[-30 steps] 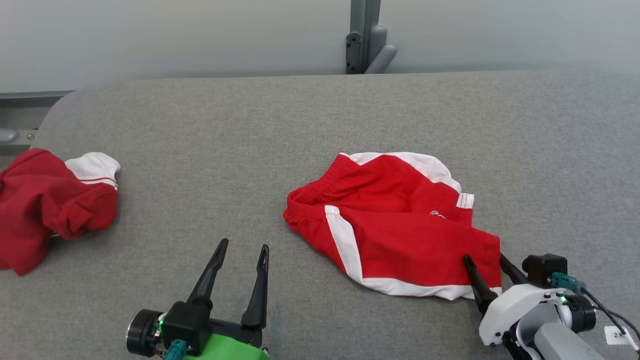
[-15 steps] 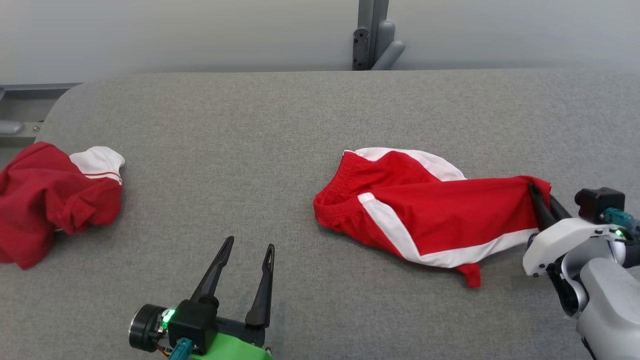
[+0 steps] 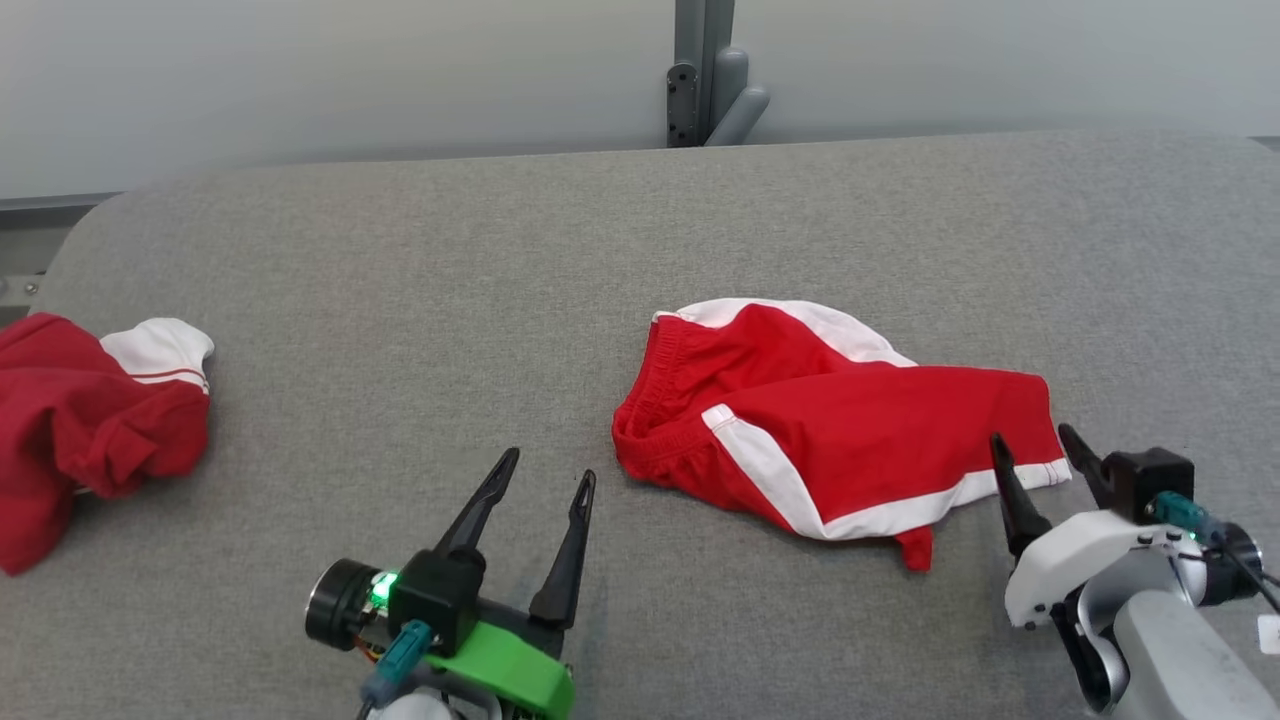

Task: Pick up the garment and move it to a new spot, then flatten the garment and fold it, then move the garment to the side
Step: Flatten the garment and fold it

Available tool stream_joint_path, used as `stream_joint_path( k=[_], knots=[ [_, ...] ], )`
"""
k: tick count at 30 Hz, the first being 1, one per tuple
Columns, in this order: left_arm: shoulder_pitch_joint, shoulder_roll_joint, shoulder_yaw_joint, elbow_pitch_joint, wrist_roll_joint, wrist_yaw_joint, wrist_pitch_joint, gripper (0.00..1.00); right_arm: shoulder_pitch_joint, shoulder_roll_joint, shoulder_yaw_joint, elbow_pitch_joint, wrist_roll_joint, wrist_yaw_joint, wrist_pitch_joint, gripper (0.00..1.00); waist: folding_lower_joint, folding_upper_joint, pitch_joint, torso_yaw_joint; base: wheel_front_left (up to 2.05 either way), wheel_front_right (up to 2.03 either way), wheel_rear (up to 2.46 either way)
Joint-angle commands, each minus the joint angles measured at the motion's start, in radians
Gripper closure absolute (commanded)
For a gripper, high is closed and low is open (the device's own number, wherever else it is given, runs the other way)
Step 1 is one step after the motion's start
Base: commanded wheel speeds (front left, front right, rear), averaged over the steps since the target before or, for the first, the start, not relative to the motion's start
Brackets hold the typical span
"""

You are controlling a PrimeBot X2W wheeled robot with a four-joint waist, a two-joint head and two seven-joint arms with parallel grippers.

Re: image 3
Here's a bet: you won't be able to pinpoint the red Bulls 23 jersey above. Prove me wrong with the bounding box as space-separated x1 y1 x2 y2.
0 312 216 578

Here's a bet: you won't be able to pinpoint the left cable with teal connector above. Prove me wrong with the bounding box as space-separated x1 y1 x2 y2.
358 620 433 720

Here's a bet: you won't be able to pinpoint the cable with teal connector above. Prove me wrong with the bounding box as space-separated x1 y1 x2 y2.
1148 490 1280 613
358 620 433 720

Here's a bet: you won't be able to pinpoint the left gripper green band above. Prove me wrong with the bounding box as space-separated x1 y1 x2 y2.
305 447 598 720

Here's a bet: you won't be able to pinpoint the dark grey hinge bracket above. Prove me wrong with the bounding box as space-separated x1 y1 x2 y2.
667 62 699 148

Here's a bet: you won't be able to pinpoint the grey metal post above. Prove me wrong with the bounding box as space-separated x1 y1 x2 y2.
675 0 736 146

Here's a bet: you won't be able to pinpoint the grey wall bracket post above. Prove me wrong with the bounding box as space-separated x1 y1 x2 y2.
705 47 771 148

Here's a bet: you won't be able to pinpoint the grey metal wall rail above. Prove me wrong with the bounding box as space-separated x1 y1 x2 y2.
0 192 121 303

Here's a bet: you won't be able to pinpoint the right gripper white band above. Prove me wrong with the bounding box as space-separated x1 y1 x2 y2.
990 423 1263 631

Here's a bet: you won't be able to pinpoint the red shorts with white stripes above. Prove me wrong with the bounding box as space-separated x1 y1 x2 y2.
612 298 1073 573

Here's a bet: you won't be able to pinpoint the right cable with teal connector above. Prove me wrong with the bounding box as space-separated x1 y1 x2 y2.
1148 490 1280 613

